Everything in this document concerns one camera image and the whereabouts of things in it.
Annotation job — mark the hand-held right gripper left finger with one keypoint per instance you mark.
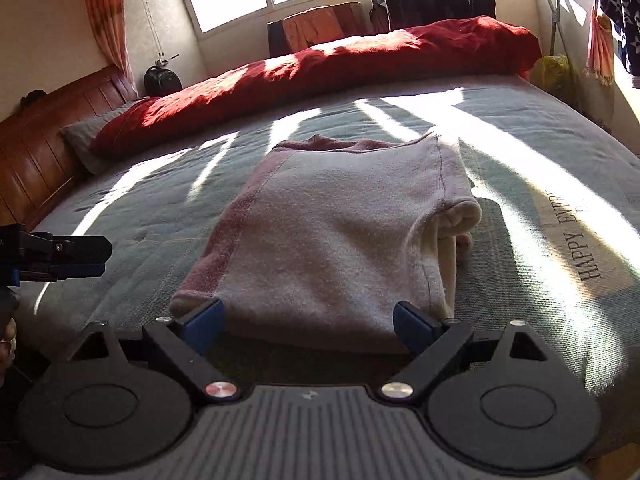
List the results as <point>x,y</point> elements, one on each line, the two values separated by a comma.
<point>205,325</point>

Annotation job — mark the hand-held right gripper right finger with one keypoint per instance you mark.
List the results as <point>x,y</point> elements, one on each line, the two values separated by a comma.
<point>415,327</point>

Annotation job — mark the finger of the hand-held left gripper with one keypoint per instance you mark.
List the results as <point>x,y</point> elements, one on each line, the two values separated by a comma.
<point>82,250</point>
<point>80,271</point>

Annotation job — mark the pink and white knit sweater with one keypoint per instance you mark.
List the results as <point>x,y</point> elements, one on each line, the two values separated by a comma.
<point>325,240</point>

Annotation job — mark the person's left hand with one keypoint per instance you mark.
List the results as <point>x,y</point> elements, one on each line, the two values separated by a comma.
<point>6,350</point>

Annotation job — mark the wooden headboard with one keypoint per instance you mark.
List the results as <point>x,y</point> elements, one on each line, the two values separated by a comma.
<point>35,150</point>

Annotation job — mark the grey pillow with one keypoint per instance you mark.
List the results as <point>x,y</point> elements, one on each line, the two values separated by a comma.
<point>85,135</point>

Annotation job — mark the black backpack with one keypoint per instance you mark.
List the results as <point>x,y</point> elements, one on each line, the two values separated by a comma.
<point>162,80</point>

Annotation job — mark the green plaid blanket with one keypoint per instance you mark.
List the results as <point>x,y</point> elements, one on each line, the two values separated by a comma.
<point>525,160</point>

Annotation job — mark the orange patterned curtain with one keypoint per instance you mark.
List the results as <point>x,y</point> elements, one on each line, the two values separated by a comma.
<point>600,45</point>
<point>102,5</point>

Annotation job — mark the red duvet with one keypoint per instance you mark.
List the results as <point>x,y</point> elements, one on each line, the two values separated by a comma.
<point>325,65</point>

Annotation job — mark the yellow plastic bag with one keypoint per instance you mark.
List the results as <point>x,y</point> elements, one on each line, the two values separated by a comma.
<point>550,72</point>

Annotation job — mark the navy star-printed cloth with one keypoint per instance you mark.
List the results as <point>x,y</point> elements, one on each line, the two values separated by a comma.
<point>622,15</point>

